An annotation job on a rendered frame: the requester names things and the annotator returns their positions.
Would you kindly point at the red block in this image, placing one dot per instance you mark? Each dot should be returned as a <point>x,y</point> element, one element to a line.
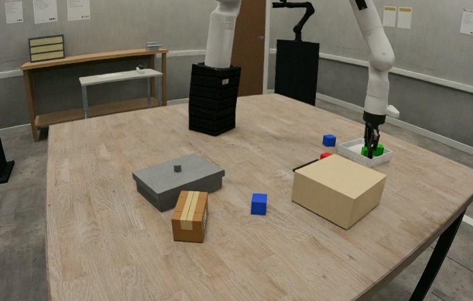
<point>324,155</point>

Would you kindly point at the blue block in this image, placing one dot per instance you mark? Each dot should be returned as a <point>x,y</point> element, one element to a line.
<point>258,206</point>
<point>329,140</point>

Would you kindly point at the brown cardboard box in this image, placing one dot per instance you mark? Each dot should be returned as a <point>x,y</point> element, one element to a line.
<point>190,217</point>

